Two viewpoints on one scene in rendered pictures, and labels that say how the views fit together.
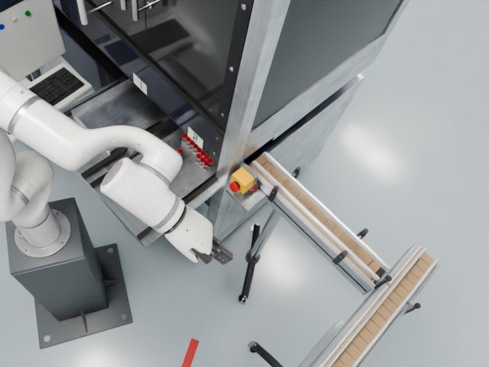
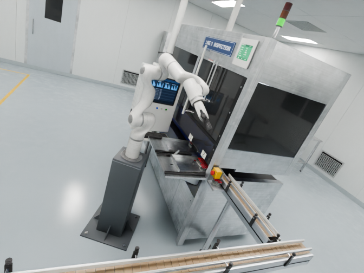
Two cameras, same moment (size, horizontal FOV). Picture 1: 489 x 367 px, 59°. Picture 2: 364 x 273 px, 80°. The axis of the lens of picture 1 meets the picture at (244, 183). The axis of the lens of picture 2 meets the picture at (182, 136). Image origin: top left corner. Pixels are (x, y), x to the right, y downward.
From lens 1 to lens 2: 1.09 m
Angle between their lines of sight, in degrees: 44
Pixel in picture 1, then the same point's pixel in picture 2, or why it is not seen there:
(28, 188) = (146, 118)
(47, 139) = (176, 67)
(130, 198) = (190, 85)
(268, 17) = (248, 86)
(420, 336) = not seen: outside the picture
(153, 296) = (142, 246)
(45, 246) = (130, 158)
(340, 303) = not seen: outside the picture
